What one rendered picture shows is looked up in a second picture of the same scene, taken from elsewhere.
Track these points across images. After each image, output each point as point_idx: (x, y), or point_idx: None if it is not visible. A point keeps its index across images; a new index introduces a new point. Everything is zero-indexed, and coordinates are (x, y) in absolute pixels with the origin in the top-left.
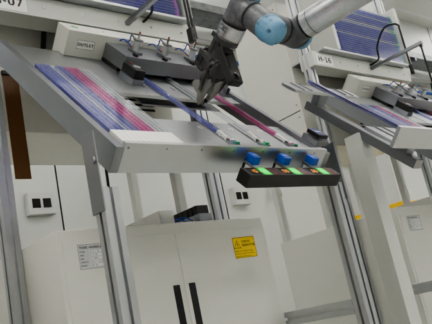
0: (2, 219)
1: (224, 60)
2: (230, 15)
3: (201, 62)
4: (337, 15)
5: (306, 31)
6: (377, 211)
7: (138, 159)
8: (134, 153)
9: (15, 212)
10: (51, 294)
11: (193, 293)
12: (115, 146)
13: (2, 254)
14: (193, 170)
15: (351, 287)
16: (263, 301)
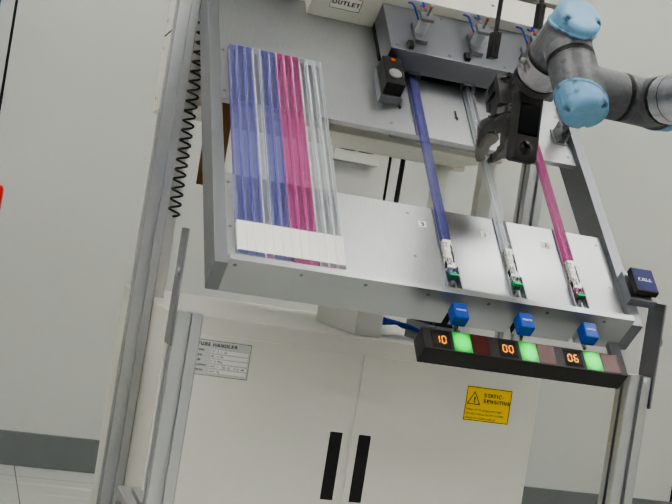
0: (138, 253)
1: (515, 115)
2: (537, 49)
3: (492, 99)
4: None
5: (654, 116)
6: None
7: (252, 279)
8: (245, 273)
9: (159, 247)
10: (151, 388)
11: (361, 451)
12: (214, 260)
13: (129, 300)
14: (350, 307)
15: None
16: (487, 497)
